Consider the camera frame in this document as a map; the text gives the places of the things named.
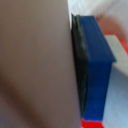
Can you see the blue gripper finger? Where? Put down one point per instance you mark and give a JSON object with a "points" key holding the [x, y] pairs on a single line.
{"points": [[98, 66]]}

